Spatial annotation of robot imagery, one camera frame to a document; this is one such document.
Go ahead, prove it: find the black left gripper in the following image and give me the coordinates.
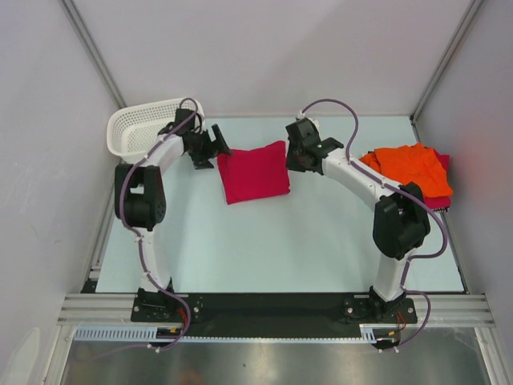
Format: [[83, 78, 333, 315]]
[[187, 124, 232, 169]]

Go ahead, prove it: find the magenta t shirt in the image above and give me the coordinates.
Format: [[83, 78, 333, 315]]
[[424, 149, 451, 212], [217, 140, 290, 205]]

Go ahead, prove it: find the orange t shirt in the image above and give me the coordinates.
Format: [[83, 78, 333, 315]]
[[359, 144, 454, 198]]

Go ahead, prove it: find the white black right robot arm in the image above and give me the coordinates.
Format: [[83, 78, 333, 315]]
[[285, 118, 430, 322]]

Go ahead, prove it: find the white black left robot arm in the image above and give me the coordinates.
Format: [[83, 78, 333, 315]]
[[115, 106, 233, 321]]

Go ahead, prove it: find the white perforated plastic basket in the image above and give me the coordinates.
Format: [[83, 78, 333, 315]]
[[107, 98, 207, 168]]

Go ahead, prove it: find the magenta folded t shirt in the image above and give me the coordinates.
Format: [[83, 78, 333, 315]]
[[424, 149, 451, 212]]

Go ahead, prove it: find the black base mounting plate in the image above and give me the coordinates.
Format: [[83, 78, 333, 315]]
[[131, 290, 418, 338]]

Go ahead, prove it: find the aluminium left corner post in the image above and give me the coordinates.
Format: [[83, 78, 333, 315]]
[[58, 0, 127, 109]]

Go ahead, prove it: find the aluminium corner post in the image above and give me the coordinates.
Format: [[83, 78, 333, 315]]
[[58, 0, 127, 109], [410, 0, 486, 125]]

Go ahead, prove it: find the white slotted cable duct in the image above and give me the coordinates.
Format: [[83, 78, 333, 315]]
[[75, 326, 377, 344]]

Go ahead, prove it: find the aluminium front frame rail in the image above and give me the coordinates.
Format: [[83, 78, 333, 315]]
[[57, 294, 495, 328]]

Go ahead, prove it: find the aluminium right corner post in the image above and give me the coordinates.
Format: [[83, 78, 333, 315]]
[[410, 0, 486, 125]]

